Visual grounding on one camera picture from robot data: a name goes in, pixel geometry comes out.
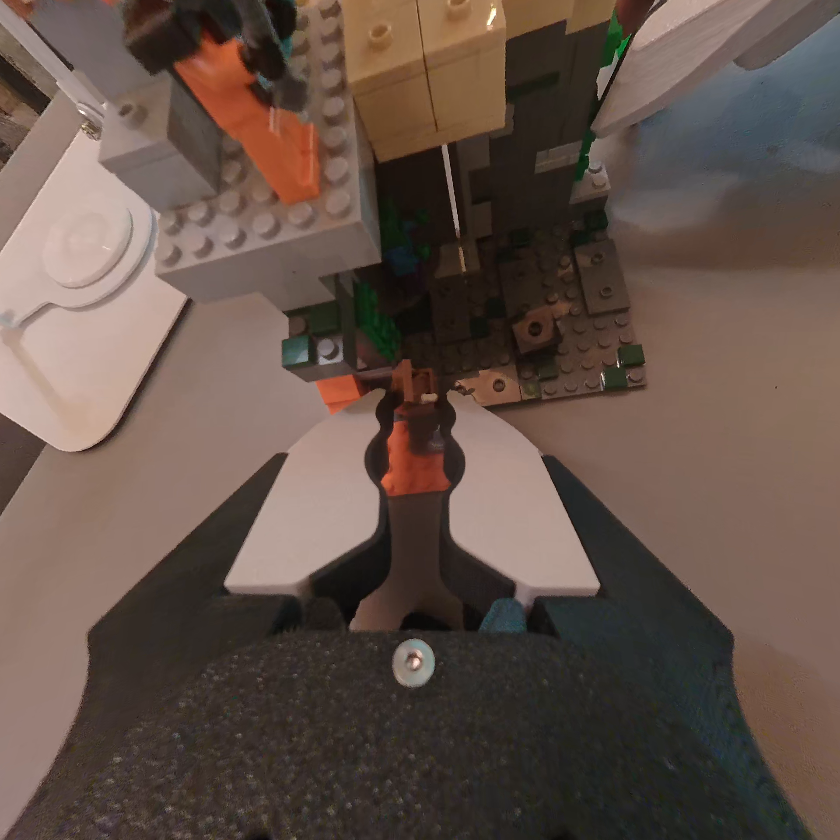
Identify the orange toy minifigure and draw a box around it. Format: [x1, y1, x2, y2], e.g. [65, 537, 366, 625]
[125, 0, 322, 204]

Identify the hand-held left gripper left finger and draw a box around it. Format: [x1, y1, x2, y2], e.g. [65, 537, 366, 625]
[224, 388, 392, 609]

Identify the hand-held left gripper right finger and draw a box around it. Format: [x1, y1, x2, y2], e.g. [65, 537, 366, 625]
[446, 392, 601, 609]

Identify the grey desk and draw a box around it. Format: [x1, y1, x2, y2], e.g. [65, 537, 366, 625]
[0, 0, 840, 840]

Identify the toy brick building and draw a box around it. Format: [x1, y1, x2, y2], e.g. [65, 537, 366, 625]
[98, 0, 647, 496]

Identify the white lamp base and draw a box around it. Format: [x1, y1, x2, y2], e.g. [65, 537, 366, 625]
[0, 0, 191, 452]

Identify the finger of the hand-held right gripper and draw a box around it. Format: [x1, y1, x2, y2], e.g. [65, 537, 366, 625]
[734, 0, 840, 72]
[591, 0, 777, 135]

